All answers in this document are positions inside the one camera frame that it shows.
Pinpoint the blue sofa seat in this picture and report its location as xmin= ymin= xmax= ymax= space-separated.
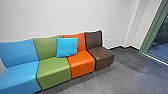
xmin=0 ymin=38 xmax=43 ymax=94

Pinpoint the brown sofa seat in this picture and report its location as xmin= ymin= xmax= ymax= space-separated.
xmin=83 ymin=30 xmax=116 ymax=71

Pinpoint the green framed glass wall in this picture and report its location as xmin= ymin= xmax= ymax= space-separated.
xmin=139 ymin=0 xmax=168 ymax=64

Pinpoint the orange sofa seat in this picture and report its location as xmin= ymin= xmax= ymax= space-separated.
xmin=61 ymin=32 xmax=96 ymax=80

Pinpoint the green sofa seat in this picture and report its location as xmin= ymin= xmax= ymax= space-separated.
xmin=33 ymin=34 xmax=73 ymax=91

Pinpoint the blue square cushion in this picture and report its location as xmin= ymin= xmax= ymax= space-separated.
xmin=55 ymin=37 xmax=79 ymax=59

